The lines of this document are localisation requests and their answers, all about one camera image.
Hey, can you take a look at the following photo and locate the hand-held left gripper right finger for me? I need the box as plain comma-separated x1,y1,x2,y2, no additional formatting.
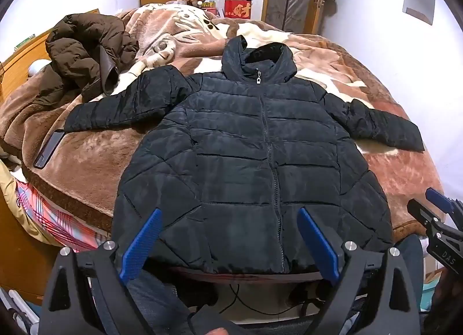
297,207,422,335

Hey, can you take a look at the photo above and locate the black puffer jacket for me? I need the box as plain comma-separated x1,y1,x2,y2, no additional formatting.
64,36,425,275

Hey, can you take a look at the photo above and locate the wooden headboard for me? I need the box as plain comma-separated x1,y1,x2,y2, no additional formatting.
0,9,100,100

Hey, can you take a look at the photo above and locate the brown cream plush blanket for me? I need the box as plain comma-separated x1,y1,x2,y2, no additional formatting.
0,2,444,238

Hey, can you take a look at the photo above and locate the red gift box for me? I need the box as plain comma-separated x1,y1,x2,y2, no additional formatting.
224,0,253,20

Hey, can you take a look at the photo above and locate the person's blue jeans leg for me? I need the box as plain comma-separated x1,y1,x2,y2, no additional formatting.
123,268,219,335

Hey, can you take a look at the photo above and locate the plaid bed sheet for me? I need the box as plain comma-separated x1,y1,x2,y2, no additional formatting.
14,179,109,253

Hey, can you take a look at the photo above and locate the black smartphone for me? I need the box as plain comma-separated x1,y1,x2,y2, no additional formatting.
32,130,66,170

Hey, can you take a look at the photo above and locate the black cable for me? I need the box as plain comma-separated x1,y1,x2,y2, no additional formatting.
230,283,316,316

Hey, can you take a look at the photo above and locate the grey paper sheet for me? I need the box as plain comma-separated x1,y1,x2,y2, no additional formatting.
404,0,436,26

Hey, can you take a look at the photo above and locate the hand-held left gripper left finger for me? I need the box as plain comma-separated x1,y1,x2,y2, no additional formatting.
43,208,163,335

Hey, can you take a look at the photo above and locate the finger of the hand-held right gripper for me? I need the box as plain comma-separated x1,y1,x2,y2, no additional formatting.
425,187,463,220
407,198,448,235

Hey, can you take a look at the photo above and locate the brown puffer jacket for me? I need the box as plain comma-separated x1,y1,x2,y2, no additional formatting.
34,13,141,105

